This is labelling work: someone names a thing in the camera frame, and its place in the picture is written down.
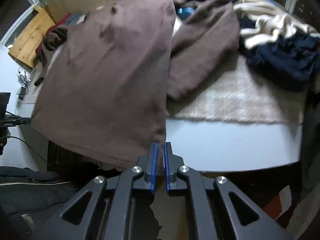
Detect black jacket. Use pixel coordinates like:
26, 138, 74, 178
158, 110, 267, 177
0, 166, 120, 233

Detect grey folded garment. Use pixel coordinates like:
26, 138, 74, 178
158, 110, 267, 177
66, 14, 87, 27

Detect pine wood board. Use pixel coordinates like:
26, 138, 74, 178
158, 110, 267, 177
7, 5, 57, 69

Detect black cable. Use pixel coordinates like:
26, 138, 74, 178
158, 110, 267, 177
7, 136, 48, 162
17, 71, 33, 101

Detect red folded garment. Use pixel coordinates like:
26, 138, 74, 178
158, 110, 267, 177
49, 13, 73, 31

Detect brown pants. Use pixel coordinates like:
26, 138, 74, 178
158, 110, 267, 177
30, 0, 241, 172

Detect navy garment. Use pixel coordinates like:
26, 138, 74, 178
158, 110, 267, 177
239, 17, 320, 91

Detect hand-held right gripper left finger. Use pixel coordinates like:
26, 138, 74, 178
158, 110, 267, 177
29, 142, 158, 240

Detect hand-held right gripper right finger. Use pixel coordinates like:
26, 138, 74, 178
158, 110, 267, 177
164, 142, 293, 240

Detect cream garment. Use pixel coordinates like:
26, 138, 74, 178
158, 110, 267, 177
234, 0, 320, 49

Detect blue garment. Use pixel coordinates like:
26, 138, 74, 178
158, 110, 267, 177
176, 0, 258, 20

